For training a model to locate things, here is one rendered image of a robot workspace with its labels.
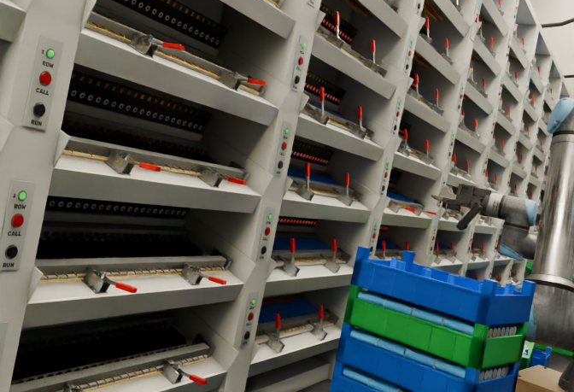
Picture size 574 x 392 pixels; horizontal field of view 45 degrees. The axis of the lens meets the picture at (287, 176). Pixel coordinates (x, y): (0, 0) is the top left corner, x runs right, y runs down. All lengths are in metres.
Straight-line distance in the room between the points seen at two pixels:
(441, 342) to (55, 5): 0.87
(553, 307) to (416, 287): 0.77
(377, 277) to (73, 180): 0.64
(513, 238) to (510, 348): 1.20
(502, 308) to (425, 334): 0.15
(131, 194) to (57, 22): 0.32
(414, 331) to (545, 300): 0.76
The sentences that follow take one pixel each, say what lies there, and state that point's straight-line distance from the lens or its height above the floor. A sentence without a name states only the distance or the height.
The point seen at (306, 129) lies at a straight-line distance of 1.66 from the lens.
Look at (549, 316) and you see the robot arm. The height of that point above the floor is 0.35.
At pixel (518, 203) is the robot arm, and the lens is 2.60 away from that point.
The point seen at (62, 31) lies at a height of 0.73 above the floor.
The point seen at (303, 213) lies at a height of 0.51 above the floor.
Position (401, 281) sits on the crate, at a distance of 1.38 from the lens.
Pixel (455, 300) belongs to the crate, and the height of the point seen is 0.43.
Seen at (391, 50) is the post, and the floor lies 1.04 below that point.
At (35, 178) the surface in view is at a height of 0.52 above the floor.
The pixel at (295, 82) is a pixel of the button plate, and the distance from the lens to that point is 1.56.
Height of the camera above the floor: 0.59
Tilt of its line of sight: level
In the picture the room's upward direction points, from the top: 11 degrees clockwise
